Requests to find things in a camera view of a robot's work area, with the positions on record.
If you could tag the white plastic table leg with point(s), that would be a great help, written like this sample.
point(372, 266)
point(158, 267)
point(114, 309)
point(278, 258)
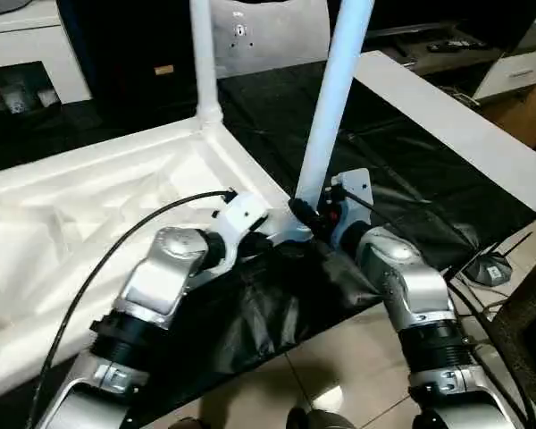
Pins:
point(335, 98)
point(205, 58)

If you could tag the white plastic table top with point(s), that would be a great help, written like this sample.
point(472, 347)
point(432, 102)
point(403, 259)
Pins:
point(89, 188)

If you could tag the black work mat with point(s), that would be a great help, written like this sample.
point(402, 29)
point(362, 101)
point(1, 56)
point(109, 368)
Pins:
point(393, 161)

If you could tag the dark low tv stand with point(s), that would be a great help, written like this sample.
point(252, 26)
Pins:
point(411, 45)

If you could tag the small yellow label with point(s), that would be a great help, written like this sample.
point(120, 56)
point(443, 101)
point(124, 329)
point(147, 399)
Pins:
point(164, 69)

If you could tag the black remote control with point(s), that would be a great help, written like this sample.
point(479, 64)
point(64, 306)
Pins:
point(456, 45)

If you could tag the white drawer unit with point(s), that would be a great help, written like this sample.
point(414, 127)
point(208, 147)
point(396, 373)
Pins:
point(514, 71)

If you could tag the white cabinet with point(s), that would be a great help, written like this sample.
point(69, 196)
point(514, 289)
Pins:
point(27, 49)

